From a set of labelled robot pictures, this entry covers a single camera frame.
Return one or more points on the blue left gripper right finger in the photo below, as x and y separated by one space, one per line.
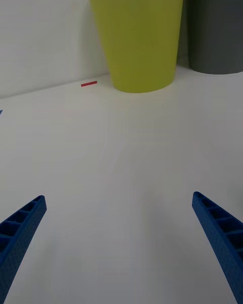
222 233

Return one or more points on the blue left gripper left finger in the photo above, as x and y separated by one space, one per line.
17 235

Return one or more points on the grey plastic waste bin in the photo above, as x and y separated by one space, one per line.
215 25

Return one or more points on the yellow-green plastic waste bin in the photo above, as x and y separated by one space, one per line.
139 35

